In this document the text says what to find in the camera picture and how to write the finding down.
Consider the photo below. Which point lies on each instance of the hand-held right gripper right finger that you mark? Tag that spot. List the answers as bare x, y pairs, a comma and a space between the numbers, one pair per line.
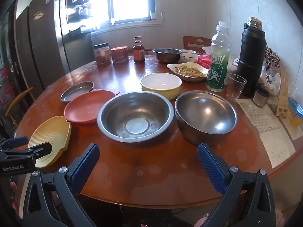
210, 167

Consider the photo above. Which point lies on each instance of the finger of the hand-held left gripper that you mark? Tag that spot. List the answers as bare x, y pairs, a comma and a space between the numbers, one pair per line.
16, 142
40, 150

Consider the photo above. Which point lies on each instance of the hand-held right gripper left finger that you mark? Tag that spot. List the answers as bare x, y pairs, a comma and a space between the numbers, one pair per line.
85, 167

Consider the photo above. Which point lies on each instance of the yellow shell-shaped plate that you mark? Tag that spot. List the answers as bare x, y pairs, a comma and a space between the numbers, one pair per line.
54, 132

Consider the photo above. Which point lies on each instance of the deep steel bowl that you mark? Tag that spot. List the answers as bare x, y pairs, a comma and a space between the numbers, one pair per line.
206, 113

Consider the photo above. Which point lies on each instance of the reddish plastic plate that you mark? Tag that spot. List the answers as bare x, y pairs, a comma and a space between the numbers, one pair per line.
87, 108

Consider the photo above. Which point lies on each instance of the oval steel plate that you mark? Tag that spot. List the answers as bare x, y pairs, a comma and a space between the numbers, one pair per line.
75, 92

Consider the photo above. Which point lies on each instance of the large steel basin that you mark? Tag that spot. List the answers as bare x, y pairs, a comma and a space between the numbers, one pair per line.
135, 113

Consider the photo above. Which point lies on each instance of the person's left hand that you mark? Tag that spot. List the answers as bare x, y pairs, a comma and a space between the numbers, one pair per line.
13, 186

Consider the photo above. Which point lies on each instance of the yellow wooden chair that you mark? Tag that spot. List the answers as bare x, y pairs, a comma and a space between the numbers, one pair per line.
16, 104

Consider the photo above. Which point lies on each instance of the glass door with red lettering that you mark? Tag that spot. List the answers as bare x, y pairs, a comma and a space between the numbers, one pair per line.
6, 80

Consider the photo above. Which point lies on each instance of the handwritten paper sheet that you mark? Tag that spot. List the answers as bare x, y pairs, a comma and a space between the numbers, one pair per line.
293, 130
267, 132

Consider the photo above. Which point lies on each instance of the clear plastic cup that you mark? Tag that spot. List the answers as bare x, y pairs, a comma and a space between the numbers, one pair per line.
235, 87

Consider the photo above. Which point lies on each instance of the steel thermos cup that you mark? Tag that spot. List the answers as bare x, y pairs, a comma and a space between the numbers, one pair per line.
260, 97

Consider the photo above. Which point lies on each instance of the green drink bottle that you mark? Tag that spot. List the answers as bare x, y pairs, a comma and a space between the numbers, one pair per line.
217, 71

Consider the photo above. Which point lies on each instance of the shredded vegetable food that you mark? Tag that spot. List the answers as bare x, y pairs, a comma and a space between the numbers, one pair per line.
191, 71

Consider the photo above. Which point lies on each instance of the blue plastic basket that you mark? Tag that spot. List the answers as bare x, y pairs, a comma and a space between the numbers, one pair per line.
296, 111

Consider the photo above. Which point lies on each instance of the clear plastic bag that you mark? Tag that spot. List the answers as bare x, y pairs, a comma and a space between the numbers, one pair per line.
272, 85

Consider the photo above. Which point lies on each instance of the grey refrigerator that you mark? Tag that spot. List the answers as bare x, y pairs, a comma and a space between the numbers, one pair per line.
42, 40

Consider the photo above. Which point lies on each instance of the white rectangular dish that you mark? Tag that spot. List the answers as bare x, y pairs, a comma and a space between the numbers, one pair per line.
174, 67

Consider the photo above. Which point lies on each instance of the red tissue pack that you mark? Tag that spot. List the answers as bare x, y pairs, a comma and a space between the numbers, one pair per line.
204, 61

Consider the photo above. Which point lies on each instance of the white printed ceramic bowl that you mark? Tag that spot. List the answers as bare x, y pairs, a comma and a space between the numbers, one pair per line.
189, 58

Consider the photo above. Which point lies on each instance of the black-lidded food jar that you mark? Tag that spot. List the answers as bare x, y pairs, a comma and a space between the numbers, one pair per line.
102, 55

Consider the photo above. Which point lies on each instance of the blue patterned bowl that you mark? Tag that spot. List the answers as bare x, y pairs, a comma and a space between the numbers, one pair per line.
200, 53

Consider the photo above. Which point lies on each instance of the black thermos flask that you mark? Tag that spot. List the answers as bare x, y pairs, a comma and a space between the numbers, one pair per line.
251, 59

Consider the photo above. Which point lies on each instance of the red-lidded jar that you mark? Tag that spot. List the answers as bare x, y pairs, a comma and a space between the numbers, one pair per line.
119, 55

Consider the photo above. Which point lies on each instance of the plain white bowl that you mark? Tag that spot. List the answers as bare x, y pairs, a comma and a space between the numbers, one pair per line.
188, 51

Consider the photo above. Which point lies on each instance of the small steel bowl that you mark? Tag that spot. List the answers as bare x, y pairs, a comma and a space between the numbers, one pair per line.
167, 55

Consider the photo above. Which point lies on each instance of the dark decorative bouquet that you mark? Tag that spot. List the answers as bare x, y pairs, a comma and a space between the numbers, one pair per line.
272, 58

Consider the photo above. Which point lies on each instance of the brown sauce bottle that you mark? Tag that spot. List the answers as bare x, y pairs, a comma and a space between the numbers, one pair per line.
139, 53

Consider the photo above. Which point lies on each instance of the cluttered shelf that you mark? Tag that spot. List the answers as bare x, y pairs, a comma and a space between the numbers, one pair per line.
79, 7

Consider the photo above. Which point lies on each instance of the bright window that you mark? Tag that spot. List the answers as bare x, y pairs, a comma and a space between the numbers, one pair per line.
132, 0

